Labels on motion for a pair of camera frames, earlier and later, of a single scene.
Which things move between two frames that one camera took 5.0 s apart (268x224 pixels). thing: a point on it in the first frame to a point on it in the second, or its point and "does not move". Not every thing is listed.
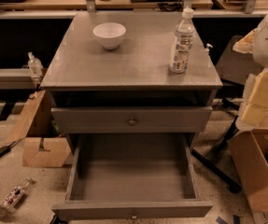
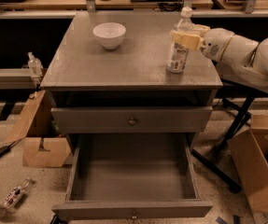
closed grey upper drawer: (130, 119) does not move
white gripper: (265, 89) to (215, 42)
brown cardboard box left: (41, 147) does not move
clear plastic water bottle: (182, 42) does not move
